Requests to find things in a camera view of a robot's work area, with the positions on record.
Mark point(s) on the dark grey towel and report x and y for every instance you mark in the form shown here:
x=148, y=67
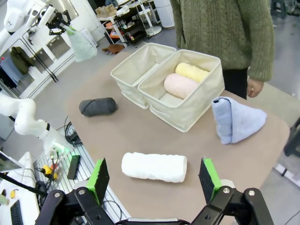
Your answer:
x=98, y=106

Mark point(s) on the pink towel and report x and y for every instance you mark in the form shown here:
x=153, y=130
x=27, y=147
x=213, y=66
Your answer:
x=180, y=85

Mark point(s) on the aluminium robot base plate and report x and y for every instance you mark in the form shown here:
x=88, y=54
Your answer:
x=77, y=182

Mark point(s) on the mint green cone towel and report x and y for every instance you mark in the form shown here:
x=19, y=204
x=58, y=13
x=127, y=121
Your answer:
x=82, y=47

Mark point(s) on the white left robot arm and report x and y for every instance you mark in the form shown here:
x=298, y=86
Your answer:
x=25, y=119

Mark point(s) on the blue cone towel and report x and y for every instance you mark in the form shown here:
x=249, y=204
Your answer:
x=241, y=122

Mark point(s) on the person in green sweater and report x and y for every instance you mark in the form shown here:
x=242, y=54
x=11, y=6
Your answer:
x=222, y=32

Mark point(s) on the white air purifier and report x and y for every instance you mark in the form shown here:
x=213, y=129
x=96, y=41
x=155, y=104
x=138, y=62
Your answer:
x=164, y=14

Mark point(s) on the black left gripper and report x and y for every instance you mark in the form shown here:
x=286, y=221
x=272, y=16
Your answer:
x=54, y=21

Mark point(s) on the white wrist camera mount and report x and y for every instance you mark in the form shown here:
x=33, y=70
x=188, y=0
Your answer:
x=48, y=12

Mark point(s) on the hanging olive green jacket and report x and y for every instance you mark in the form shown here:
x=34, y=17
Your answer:
x=21, y=59

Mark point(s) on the person's left hand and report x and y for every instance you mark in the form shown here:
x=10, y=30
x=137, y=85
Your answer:
x=255, y=87

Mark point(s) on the black rectangular box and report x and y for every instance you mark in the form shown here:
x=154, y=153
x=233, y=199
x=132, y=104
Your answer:
x=73, y=166

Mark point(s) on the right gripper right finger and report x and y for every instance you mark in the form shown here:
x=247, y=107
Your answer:
x=209, y=180

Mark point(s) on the white towel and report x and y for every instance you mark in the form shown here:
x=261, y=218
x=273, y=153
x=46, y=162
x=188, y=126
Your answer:
x=154, y=167

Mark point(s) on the yellow towel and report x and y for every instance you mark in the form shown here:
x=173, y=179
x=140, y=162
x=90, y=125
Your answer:
x=192, y=71

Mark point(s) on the brown object on floor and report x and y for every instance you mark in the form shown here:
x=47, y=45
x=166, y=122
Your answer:
x=113, y=48

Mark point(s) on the black chair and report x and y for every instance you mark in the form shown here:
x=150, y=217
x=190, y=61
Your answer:
x=293, y=138

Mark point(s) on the black keyboard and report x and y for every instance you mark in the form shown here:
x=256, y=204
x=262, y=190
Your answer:
x=17, y=213

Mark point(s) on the yellow emergency stop button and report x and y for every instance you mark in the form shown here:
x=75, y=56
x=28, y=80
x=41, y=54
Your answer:
x=49, y=171

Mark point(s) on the computer monitor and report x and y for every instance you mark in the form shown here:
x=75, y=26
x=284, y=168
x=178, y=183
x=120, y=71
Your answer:
x=8, y=162

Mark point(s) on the cream fabric storage bin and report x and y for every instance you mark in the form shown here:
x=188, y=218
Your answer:
x=187, y=112
x=126, y=77

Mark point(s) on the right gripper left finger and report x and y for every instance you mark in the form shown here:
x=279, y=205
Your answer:
x=99, y=180

